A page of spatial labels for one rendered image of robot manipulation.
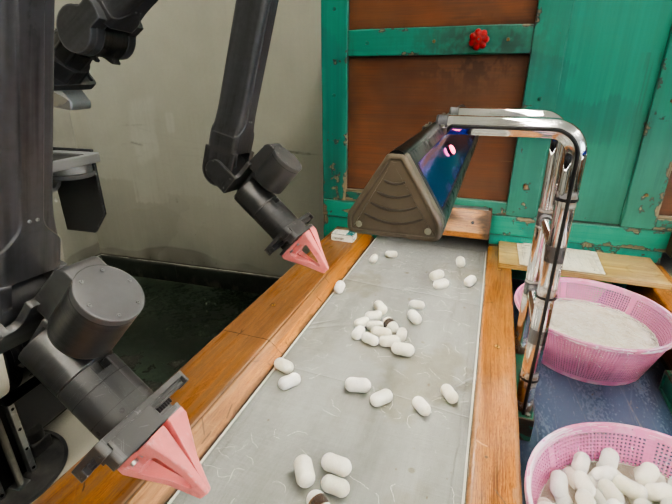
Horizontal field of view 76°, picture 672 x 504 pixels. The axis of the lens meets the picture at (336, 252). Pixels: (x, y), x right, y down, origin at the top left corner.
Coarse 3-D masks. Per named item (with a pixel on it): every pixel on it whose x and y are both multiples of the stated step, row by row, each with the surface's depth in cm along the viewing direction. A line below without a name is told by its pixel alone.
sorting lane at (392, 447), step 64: (384, 256) 109; (448, 256) 109; (320, 320) 81; (448, 320) 81; (320, 384) 64; (384, 384) 64; (256, 448) 53; (320, 448) 53; (384, 448) 53; (448, 448) 53
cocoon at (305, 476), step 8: (304, 456) 49; (296, 464) 49; (304, 464) 48; (312, 464) 49; (296, 472) 48; (304, 472) 47; (312, 472) 48; (296, 480) 47; (304, 480) 47; (312, 480) 47
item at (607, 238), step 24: (336, 216) 124; (504, 216) 108; (408, 240) 120; (456, 240) 120; (480, 240) 120; (504, 240) 110; (528, 240) 108; (576, 240) 104; (600, 240) 102; (624, 240) 100; (648, 240) 99; (624, 288) 104
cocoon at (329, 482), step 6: (330, 474) 48; (324, 480) 47; (330, 480) 47; (336, 480) 47; (342, 480) 47; (324, 486) 47; (330, 486) 46; (336, 486) 46; (342, 486) 46; (348, 486) 46; (330, 492) 46; (336, 492) 46; (342, 492) 46; (348, 492) 46
